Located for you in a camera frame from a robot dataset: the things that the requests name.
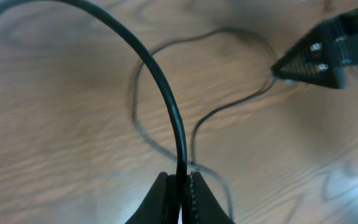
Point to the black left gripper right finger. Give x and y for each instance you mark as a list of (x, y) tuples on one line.
[(199, 206)]

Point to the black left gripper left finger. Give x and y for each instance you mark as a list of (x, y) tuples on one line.
[(161, 203)]

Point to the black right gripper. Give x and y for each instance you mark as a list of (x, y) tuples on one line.
[(318, 57)]

